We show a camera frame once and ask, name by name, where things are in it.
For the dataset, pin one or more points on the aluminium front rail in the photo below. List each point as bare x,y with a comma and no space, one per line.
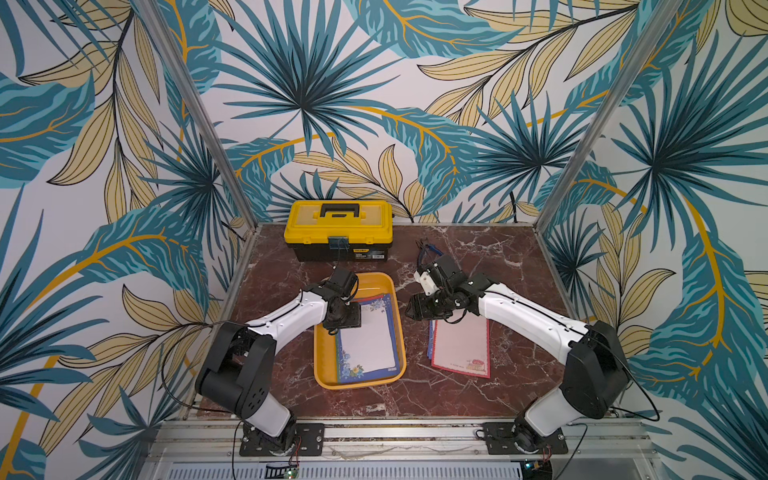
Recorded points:
414,438

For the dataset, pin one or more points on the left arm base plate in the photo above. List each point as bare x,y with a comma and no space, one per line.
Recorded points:
304,439

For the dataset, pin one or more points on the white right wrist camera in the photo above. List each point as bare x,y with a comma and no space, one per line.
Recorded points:
427,282

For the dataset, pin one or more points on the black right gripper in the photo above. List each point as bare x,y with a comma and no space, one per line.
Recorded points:
441,274

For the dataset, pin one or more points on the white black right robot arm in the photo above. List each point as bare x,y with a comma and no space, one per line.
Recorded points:
595,366

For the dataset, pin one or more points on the aluminium right corner post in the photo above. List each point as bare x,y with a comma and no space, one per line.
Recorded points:
647,40

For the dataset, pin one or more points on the yellow plastic tray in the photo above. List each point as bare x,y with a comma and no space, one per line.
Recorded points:
371,284

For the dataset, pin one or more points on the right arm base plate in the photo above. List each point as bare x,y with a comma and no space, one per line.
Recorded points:
507,438

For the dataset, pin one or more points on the aluminium corner post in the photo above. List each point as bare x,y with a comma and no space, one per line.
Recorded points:
160,34
647,40

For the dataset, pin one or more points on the aluminium left corner post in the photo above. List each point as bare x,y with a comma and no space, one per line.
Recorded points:
160,34

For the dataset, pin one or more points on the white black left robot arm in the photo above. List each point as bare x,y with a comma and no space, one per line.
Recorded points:
237,372

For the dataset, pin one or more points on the blue handled pliers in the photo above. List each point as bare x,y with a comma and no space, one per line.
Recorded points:
425,249

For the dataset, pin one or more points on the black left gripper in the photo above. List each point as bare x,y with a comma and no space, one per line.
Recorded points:
354,321

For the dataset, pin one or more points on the yellow black toolbox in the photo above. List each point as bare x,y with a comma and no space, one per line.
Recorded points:
340,230

